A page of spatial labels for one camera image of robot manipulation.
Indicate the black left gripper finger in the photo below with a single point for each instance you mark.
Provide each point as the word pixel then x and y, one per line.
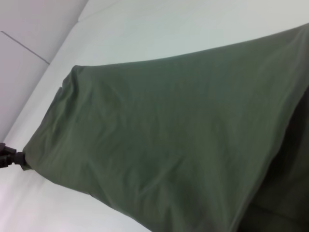
pixel 12 157

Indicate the dark green FREE! t-shirt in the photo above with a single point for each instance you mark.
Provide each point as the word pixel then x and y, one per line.
pixel 181 133

